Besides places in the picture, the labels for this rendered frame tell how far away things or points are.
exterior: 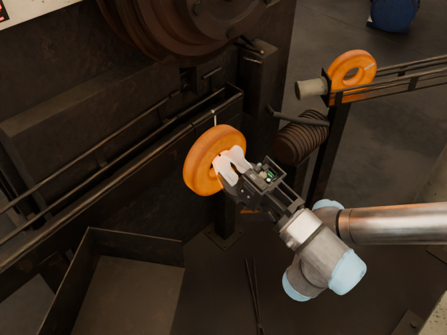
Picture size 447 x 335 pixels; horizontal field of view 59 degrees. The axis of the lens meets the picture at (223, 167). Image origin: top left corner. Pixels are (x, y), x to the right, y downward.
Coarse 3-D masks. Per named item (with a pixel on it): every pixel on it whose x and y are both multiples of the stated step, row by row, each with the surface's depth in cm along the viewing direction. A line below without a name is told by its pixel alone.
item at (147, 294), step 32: (96, 256) 89; (128, 256) 89; (160, 256) 87; (64, 288) 75; (96, 288) 86; (128, 288) 86; (160, 288) 86; (64, 320) 77; (96, 320) 82; (128, 320) 82; (160, 320) 82
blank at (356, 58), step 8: (344, 56) 118; (352, 56) 117; (360, 56) 117; (368, 56) 118; (336, 64) 119; (344, 64) 118; (352, 64) 119; (360, 64) 119; (368, 64) 120; (328, 72) 122; (336, 72) 120; (344, 72) 120; (360, 72) 124; (368, 72) 122; (336, 80) 122; (344, 80) 126; (352, 80) 126; (360, 80) 124; (368, 80) 125; (336, 88) 124; (360, 88) 127; (344, 96) 128
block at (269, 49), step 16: (240, 48) 118; (272, 48) 116; (240, 64) 121; (256, 64) 116; (272, 64) 118; (240, 80) 125; (256, 80) 120; (272, 80) 123; (256, 96) 124; (272, 96) 128; (256, 112) 128
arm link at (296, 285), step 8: (296, 256) 80; (296, 264) 76; (288, 272) 79; (296, 272) 75; (288, 280) 79; (296, 280) 76; (304, 280) 73; (288, 288) 79; (296, 288) 77; (304, 288) 75; (312, 288) 74; (320, 288) 73; (296, 296) 79; (304, 296) 77; (312, 296) 78
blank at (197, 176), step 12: (216, 132) 76; (228, 132) 77; (240, 132) 80; (204, 144) 75; (216, 144) 76; (228, 144) 79; (240, 144) 82; (192, 156) 75; (204, 156) 75; (192, 168) 75; (204, 168) 77; (192, 180) 77; (204, 180) 79; (216, 180) 83; (204, 192) 82
